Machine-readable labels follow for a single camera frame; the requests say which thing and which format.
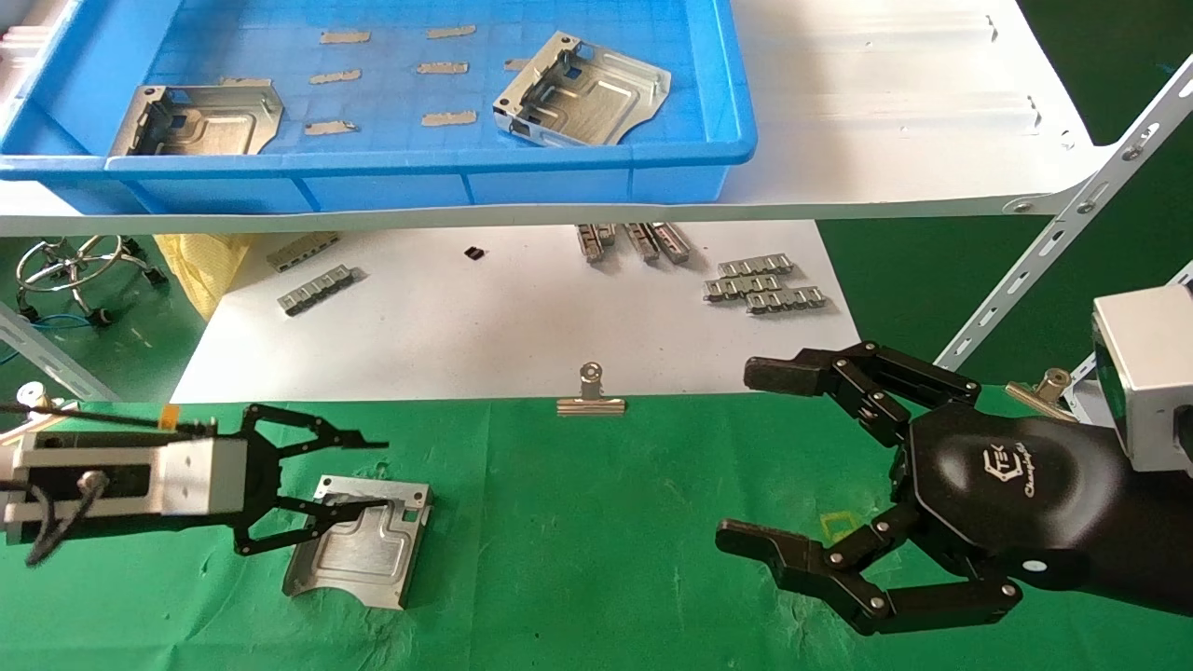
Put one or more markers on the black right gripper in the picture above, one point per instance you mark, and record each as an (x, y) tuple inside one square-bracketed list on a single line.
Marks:
[(1007, 485)]

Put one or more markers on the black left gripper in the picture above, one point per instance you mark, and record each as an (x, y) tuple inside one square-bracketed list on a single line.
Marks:
[(263, 480)]

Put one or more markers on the brass binder clip right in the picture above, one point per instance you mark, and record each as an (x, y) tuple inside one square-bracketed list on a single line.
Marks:
[(1044, 396)]

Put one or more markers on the grey metal connector strip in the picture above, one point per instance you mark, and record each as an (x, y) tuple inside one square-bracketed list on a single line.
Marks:
[(743, 287), (303, 251), (317, 289), (593, 240), (641, 240), (786, 299), (673, 241), (755, 266)]

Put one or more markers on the green tablecloth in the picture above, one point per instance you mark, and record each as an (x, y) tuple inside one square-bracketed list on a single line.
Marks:
[(578, 559)]

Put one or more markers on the yellow plastic bag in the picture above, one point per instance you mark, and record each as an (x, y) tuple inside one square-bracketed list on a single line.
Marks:
[(200, 266)]

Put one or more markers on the chrome chair base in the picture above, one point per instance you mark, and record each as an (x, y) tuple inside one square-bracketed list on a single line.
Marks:
[(73, 272)]

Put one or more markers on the blue plastic bin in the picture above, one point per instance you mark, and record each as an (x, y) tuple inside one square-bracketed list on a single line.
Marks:
[(559, 186)]

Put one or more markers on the white metal shelf rack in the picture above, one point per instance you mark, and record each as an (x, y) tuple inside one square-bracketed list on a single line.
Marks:
[(885, 112)]

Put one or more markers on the small grey metal strip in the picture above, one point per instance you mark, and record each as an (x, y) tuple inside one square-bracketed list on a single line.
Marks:
[(345, 37)]

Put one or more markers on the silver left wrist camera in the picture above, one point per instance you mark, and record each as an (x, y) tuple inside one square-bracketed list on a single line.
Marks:
[(186, 475)]

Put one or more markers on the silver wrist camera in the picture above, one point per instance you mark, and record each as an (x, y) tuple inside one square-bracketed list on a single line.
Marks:
[(186, 475), (1151, 373)]

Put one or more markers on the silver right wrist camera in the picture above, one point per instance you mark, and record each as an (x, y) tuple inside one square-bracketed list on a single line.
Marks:
[(1151, 373)]

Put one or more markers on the metal bracket plate with walls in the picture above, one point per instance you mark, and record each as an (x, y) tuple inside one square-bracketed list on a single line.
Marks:
[(587, 102), (205, 126)]

